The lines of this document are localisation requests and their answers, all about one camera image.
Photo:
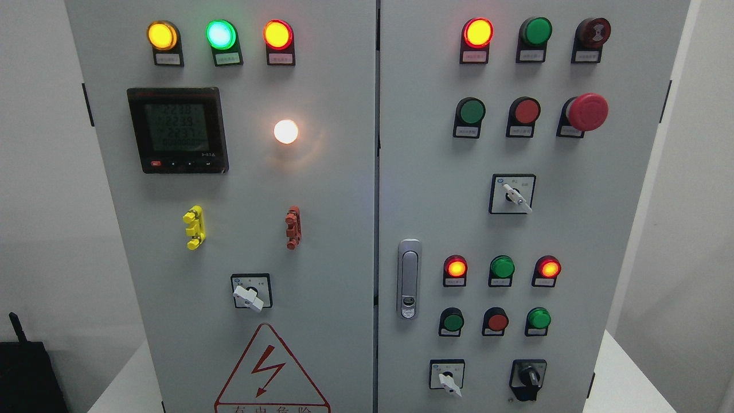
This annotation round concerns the silver door lock handle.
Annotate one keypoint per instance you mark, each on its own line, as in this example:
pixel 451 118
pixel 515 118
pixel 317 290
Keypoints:
pixel 408 276

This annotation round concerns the green lamp top right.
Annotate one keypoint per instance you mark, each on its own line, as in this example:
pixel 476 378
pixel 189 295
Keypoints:
pixel 532 40

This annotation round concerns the red push button lower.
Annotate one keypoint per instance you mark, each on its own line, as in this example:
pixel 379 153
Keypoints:
pixel 495 322

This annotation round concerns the white selector switch left door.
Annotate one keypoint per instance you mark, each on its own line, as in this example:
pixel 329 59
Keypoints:
pixel 252 291

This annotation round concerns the red terminal connector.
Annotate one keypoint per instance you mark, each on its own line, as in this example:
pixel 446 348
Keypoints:
pixel 294 228

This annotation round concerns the green lit indicator lamp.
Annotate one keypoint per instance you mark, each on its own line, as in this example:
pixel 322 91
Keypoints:
pixel 224 43

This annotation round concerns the black device with antenna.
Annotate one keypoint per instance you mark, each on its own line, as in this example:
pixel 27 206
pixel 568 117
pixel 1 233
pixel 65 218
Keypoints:
pixel 28 382

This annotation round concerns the red push button upper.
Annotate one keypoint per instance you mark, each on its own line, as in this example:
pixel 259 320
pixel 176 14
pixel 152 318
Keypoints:
pixel 522 116

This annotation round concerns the red lit lamp lower left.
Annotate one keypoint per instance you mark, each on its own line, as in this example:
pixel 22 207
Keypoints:
pixel 455 271

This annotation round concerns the dark red buzzer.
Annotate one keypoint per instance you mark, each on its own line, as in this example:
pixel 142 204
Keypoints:
pixel 591 35

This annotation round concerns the white lit indicator lamp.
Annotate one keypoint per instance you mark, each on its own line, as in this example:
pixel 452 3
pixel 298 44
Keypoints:
pixel 286 131

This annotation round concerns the yellow terminal connector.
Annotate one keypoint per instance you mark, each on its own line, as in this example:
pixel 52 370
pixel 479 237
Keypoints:
pixel 195 227

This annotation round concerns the green lamp bottom row right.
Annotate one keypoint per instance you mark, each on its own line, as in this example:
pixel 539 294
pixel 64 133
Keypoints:
pixel 537 322

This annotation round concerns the white selector switch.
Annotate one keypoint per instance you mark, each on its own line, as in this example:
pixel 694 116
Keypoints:
pixel 512 194
pixel 448 375

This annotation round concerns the yellow indicator lamp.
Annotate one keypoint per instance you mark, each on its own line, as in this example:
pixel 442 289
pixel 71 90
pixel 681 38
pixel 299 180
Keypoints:
pixel 165 40

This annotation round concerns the red emergency stop mushroom button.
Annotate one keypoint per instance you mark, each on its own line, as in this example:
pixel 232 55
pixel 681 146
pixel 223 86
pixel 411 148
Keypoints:
pixel 580 114

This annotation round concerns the red lit lamp top right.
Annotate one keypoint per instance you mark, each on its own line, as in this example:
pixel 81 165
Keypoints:
pixel 477 35

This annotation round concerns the green push button upper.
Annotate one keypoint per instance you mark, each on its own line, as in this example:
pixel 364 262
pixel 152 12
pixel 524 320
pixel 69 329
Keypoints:
pixel 469 115

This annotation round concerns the red lit lamp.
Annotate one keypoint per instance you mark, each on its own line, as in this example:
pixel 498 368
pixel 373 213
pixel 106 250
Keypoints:
pixel 455 271
pixel 477 35

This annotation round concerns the green lamp lower middle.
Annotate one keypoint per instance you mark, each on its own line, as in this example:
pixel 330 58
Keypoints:
pixel 501 271

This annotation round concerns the white selector switch bottom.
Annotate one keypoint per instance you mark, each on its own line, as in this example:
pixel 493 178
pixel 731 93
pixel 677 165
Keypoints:
pixel 448 375

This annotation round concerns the black rotary knob switch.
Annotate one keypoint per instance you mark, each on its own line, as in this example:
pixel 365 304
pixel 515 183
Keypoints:
pixel 527 378

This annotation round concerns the red lit lamp left door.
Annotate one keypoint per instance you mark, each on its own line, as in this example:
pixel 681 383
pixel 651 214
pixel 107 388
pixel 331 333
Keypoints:
pixel 280 43

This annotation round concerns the red lamp lower right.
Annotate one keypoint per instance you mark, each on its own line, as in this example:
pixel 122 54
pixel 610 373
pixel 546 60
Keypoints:
pixel 546 271

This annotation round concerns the white selector switch upper right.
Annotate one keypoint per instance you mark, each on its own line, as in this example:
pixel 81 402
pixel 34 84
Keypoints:
pixel 512 194

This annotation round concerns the left grey cabinet door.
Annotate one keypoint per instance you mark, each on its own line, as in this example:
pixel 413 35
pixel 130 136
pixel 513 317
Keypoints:
pixel 322 291

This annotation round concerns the red high voltage warning sticker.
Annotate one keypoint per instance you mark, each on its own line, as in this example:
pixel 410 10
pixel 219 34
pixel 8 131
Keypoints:
pixel 268 378

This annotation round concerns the grey cabinet door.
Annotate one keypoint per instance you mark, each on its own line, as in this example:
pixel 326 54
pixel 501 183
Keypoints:
pixel 322 291
pixel 436 188

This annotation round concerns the black digital power meter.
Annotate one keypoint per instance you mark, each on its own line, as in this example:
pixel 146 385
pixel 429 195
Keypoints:
pixel 179 130

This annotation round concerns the green push button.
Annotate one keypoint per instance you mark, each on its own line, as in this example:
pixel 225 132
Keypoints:
pixel 469 115
pixel 451 322

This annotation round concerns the red push button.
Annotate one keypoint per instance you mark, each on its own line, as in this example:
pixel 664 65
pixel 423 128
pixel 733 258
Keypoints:
pixel 522 116
pixel 495 322

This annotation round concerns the green push button lower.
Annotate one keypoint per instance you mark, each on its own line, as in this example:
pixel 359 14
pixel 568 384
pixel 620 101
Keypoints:
pixel 451 322

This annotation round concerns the right grey cabinet door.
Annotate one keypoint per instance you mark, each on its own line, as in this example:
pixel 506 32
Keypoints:
pixel 436 188

